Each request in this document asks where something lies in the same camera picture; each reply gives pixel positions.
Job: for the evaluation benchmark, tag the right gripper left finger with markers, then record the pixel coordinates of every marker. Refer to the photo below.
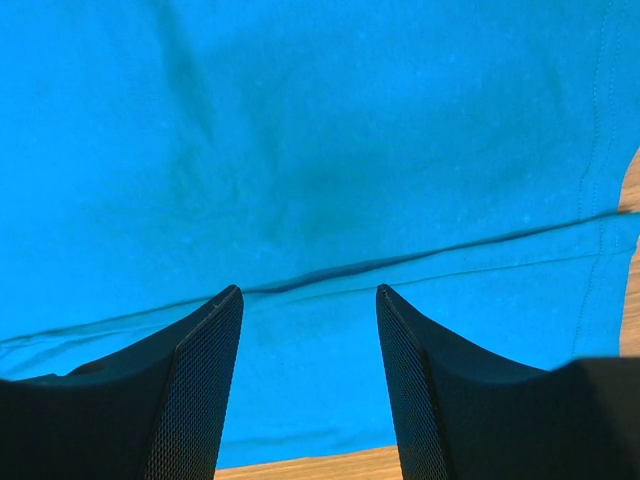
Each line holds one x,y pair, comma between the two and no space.
153,410

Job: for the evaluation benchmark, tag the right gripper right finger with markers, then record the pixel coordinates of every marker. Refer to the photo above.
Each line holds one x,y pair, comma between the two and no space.
462,412

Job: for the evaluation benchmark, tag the blue t shirt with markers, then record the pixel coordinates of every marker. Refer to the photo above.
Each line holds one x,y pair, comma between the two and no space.
470,154

